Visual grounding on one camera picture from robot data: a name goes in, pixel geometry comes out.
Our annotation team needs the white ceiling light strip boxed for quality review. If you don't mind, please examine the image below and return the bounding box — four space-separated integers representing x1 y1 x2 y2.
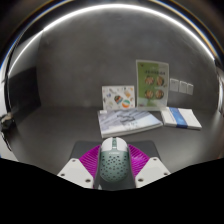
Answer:
6 2 217 76

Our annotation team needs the grey printed book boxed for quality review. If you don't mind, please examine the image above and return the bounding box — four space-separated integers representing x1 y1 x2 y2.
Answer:
97 107 164 139

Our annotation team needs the white box with blue band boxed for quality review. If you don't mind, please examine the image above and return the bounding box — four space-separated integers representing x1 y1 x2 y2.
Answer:
160 106 203 130

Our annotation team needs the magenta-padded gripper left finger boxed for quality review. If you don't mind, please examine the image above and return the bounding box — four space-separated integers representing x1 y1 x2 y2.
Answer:
56 144 102 189

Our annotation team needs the green poster in clear stand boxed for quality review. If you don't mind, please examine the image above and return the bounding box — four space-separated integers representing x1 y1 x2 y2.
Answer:
135 59 170 112

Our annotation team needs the small colourful printed card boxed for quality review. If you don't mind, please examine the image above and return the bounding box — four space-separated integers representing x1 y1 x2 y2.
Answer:
101 85 136 111

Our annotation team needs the green and white computer mouse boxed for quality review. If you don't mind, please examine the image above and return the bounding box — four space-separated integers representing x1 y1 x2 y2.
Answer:
98 136 130 183

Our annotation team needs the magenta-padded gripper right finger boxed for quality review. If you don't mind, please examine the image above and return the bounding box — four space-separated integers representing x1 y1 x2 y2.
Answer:
128 143 172 189

